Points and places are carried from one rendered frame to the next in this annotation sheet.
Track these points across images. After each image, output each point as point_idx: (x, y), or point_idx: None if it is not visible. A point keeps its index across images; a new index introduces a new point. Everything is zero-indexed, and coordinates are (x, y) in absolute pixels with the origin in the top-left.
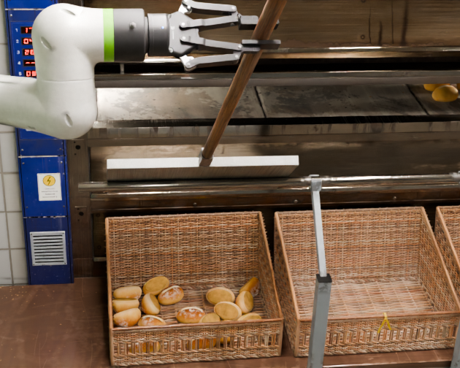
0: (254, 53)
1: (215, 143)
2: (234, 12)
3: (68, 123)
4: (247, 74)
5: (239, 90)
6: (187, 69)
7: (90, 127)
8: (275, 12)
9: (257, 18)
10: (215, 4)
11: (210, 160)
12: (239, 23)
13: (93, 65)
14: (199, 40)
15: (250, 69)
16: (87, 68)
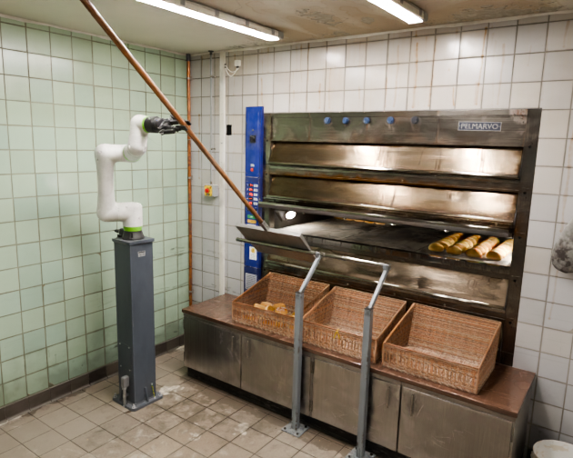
0: (179, 130)
1: (248, 208)
2: None
3: (129, 147)
4: (201, 150)
5: (211, 163)
6: (159, 133)
7: (138, 152)
8: (166, 107)
9: None
10: None
11: (262, 224)
12: None
13: (142, 132)
14: (165, 124)
15: (197, 145)
16: (138, 132)
